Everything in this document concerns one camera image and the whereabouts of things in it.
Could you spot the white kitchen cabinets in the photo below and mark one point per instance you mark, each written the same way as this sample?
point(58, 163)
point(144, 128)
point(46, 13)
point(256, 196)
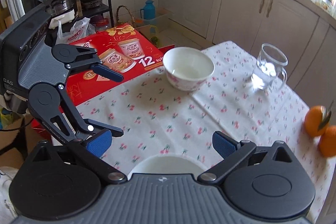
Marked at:
point(304, 31)

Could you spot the cherry print tablecloth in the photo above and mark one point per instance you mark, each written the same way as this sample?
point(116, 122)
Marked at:
point(227, 102)

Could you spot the orange with green leaf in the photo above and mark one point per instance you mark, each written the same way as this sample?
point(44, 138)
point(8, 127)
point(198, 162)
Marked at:
point(317, 120)

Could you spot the white floral bowl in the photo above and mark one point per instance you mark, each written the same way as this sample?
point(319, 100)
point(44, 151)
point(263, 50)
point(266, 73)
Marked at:
point(187, 69)

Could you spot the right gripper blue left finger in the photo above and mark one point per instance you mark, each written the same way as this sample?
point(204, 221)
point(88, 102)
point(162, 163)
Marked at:
point(99, 143)

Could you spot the bumpy orange without leaf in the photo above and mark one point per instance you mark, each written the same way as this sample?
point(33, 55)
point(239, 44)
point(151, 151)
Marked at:
point(327, 142)

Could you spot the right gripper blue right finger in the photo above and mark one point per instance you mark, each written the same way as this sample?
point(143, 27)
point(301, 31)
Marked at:
point(224, 145)

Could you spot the black metal storage rack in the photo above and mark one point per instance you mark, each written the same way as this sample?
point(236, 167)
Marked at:
point(68, 11)

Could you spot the red milk tea carton box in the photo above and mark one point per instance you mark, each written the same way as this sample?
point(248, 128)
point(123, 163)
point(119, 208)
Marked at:
point(115, 58)

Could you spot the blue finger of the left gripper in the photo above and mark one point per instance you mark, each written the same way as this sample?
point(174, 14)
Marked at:
point(107, 129)
point(104, 71)

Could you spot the blue thermos jug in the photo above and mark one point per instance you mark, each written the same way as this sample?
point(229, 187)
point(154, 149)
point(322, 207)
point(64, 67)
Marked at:
point(148, 11)

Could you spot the glass mug with water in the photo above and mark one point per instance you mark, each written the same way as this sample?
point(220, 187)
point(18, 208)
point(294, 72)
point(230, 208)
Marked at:
point(269, 71)

